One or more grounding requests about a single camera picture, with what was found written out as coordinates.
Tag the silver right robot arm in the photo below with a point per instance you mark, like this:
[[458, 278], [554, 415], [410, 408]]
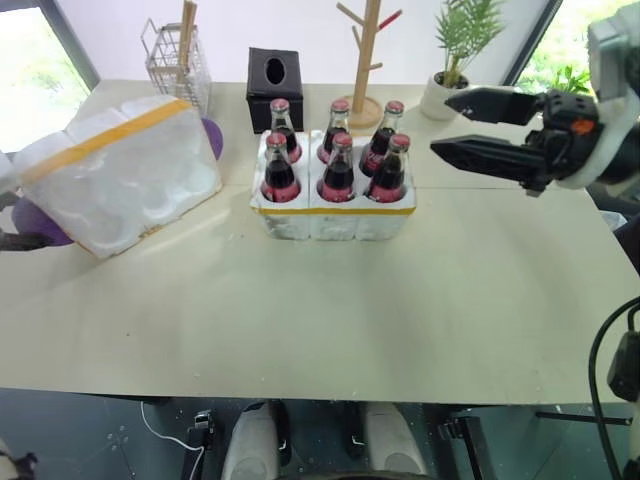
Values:
[[617, 45]]

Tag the purple round mat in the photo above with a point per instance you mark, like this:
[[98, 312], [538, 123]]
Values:
[[35, 222]]

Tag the black tissue box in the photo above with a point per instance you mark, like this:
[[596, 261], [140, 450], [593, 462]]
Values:
[[272, 100]]

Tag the green plant in white pot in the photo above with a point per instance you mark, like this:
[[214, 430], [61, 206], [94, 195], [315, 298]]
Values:
[[440, 97]]

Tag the red item on branch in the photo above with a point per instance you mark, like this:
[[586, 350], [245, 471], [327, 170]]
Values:
[[390, 20]]

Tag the white foam box yellow tape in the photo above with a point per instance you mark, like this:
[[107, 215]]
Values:
[[125, 175]]

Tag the white foam bottle crate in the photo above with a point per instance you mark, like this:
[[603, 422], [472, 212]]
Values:
[[335, 220]]

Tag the wooden mug tree stand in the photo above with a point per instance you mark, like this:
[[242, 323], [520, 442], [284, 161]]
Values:
[[364, 70]]

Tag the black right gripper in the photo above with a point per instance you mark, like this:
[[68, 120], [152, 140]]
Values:
[[570, 135]]

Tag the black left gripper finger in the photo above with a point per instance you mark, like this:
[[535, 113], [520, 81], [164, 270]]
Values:
[[25, 241]]

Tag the white robot foot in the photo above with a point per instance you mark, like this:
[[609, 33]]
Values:
[[250, 440], [392, 440]]

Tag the white left robot foot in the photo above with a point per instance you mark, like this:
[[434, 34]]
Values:
[[250, 440]]

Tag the black table leg frame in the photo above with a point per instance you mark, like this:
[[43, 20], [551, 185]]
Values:
[[200, 440], [467, 445]]

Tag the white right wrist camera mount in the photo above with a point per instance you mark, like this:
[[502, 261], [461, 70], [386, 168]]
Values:
[[611, 125]]

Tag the white right robot foot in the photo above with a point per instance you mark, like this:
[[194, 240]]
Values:
[[392, 440]]

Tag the glass cola bottle red cap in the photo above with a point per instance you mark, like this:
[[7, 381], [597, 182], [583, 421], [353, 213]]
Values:
[[389, 180], [381, 145], [339, 177], [279, 175], [336, 132], [283, 125]]

